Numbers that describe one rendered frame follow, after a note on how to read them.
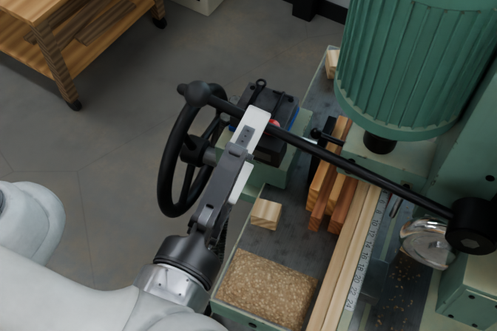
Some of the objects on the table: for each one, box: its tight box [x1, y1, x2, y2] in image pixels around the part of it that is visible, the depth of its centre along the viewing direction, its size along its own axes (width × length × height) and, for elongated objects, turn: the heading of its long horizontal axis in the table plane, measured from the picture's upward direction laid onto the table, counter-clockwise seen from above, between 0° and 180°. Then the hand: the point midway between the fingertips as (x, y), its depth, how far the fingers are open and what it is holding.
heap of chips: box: [215, 248, 319, 331], centre depth 82 cm, size 9×14×4 cm, turn 67°
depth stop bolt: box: [389, 180, 413, 219], centre depth 85 cm, size 2×2×10 cm
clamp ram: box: [298, 116, 337, 184], centre depth 93 cm, size 9×8×9 cm
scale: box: [345, 189, 391, 312], centre depth 89 cm, size 50×1×1 cm, turn 157°
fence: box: [337, 188, 391, 331], centre depth 91 cm, size 60×2×6 cm, turn 157°
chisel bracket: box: [337, 121, 437, 194], centre depth 86 cm, size 7×14×8 cm, turn 67°
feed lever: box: [184, 80, 497, 256], centre depth 65 cm, size 5×32×36 cm
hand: (248, 144), depth 72 cm, fingers open, 13 cm apart
